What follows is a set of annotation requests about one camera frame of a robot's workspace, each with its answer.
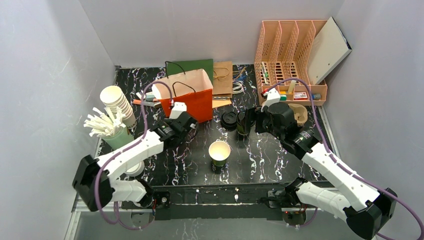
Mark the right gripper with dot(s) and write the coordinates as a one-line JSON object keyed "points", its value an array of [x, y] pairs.
{"points": [[262, 120]]}

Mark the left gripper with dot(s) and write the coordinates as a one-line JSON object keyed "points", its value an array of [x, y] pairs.
{"points": [[188, 122]]}

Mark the single green paper cup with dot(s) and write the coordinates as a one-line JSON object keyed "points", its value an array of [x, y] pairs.
{"points": [[243, 123]]}

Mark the orange paper bag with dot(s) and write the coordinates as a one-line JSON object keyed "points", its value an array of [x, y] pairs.
{"points": [[193, 88]]}

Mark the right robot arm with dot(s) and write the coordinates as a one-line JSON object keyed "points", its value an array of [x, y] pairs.
{"points": [[364, 208]]}

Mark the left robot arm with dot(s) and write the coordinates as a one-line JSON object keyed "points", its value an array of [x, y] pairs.
{"points": [[97, 180]]}

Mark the black cup lids stack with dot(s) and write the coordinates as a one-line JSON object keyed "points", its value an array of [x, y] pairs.
{"points": [[228, 120]]}

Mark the stack of pulp cup carriers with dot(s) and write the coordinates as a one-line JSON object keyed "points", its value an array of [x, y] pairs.
{"points": [[300, 113]]}

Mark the red small box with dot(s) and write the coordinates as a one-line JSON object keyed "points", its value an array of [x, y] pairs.
{"points": [[297, 96]]}

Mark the brown kraft paper bag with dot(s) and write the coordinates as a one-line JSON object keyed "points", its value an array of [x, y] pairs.
{"points": [[222, 83]]}

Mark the pink desk file organizer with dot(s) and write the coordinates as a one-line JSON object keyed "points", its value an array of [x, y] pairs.
{"points": [[283, 51]]}

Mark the green paper bag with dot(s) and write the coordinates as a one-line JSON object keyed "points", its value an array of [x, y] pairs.
{"points": [[176, 67]]}

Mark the white cup lids stack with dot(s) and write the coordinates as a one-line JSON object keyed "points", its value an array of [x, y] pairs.
{"points": [[136, 170]]}

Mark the green cup of straws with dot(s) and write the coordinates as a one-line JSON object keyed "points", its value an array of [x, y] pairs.
{"points": [[109, 128]]}

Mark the tall stack paper cups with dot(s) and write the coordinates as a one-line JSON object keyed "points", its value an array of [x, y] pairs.
{"points": [[114, 98]]}

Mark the white board panel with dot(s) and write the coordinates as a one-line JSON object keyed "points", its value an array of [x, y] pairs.
{"points": [[329, 48]]}

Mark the metal base rail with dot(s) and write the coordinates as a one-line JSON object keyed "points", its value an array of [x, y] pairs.
{"points": [[210, 212]]}

